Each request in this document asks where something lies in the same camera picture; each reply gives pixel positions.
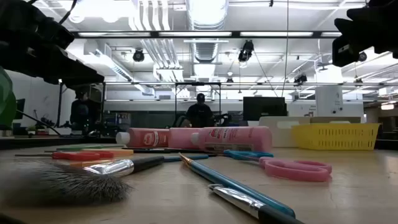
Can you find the thin black paintbrush white lettering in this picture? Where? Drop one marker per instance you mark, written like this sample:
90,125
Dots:
146,148

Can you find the green leafy plant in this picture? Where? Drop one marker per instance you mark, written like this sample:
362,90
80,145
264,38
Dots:
6,102

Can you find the black computer monitor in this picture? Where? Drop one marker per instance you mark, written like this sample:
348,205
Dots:
264,109

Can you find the white plastic bin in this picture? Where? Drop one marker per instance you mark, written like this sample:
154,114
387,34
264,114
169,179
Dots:
273,137

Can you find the thick blue paintbrush gold ferrule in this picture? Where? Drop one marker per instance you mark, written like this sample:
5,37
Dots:
236,186

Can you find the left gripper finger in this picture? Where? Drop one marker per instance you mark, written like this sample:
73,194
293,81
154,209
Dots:
84,86
74,73

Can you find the black aluminium rig frame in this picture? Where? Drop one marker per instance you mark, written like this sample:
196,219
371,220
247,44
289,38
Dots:
46,142

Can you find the yellow plastic basket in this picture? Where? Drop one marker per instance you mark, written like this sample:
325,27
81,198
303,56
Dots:
335,125

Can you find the black workstation frame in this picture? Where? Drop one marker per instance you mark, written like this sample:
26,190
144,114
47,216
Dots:
197,83

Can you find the person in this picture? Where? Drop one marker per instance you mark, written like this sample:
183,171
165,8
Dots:
81,115
199,115

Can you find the black paintbrush silver ferrule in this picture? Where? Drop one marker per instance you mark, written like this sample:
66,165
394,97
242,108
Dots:
273,214

